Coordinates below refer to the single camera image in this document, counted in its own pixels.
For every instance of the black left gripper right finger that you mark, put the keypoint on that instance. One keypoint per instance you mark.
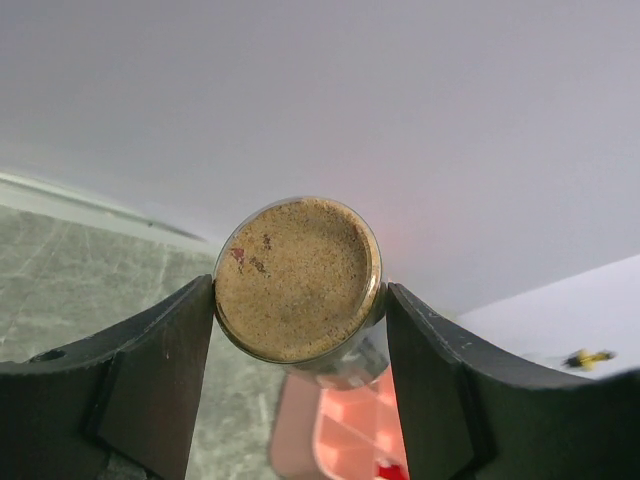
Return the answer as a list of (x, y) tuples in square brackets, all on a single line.
[(470, 410)]

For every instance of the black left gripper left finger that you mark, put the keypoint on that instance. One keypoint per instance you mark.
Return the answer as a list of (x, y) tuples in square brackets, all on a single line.
[(130, 391)]

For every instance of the black cap brown powder bottle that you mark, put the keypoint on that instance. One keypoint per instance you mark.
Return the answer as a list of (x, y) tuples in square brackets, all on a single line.
[(300, 284)]

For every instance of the red item middle compartment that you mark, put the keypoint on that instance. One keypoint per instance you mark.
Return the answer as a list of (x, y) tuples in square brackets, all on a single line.
[(390, 471)]

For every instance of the tall gold spout sauce bottle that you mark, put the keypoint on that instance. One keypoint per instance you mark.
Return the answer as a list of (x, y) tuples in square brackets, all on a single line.
[(583, 360)]

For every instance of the pink divided storage box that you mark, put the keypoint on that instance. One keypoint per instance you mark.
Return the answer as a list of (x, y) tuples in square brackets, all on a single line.
[(329, 434)]

